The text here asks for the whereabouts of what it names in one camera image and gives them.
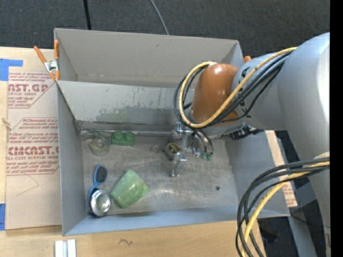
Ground pale green cup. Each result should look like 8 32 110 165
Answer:
110 169 150 209

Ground grey metal bin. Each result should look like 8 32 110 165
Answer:
53 27 292 237

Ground black cylinder on white bracket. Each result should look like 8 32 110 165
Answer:
229 126 258 141

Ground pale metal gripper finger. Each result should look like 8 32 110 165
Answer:
171 154 188 178

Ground dark brown and yellow spool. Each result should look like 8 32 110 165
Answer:
162 142 181 162

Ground silver metal can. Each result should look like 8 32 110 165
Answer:
90 188 112 217

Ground blue sunglasses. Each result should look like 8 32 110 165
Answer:
88 164 108 216

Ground green toy brick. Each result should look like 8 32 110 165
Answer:
111 131 136 147

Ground brown cardboard board, red print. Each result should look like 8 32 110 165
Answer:
0 46 299 230

